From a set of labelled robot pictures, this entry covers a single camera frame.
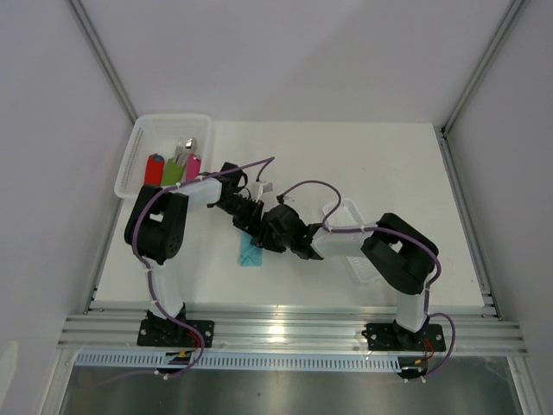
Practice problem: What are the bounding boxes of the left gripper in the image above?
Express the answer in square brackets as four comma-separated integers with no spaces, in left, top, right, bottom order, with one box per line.
[214,194,264,237]

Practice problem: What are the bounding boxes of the teal paper napkin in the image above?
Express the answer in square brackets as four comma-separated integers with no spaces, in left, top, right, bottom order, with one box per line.
[238,233,263,267]

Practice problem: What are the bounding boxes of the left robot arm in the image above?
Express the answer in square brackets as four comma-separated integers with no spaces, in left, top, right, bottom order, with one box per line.
[124,163,264,349]

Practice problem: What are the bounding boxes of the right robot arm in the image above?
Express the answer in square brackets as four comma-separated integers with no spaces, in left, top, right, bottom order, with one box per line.
[252,204,442,350]

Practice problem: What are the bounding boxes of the pink napkin roll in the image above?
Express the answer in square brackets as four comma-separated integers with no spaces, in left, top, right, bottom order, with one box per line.
[185,154,202,181]

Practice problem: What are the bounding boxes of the red napkin roll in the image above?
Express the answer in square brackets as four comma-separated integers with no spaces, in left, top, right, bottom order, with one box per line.
[143,154,165,186]

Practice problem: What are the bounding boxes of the small white plastic tray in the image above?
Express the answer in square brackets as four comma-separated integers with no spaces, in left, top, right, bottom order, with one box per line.
[314,198,380,284]

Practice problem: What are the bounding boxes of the large white plastic basket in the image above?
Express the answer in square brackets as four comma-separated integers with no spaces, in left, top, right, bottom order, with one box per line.
[114,113,213,200]

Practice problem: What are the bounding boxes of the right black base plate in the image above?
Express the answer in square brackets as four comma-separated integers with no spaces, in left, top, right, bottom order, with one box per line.
[361,322,447,352]

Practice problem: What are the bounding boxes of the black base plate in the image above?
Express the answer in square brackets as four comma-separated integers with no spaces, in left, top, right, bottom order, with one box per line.
[361,322,447,352]
[137,316,214,348]

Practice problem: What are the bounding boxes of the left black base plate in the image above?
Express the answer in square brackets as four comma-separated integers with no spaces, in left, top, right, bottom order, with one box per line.
[137,316,214,348]

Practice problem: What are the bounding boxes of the white slotted cable duct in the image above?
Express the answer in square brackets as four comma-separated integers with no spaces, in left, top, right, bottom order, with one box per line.
[75,350,401,373]

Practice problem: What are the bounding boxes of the right aluminium frame post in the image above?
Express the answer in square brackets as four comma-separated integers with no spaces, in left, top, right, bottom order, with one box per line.
[440,0,532,135]

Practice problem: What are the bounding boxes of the aluminium frame post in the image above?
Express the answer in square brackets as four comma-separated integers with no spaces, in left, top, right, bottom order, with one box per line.
[440,0,532,135]
[65,0,137,124]

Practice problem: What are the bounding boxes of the aluminium mounting rail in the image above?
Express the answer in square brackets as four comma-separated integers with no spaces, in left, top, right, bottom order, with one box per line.
[58,303,528,357]

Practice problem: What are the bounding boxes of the left aluminium frame post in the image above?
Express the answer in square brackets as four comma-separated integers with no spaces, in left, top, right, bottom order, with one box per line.
[65,0,137,124]

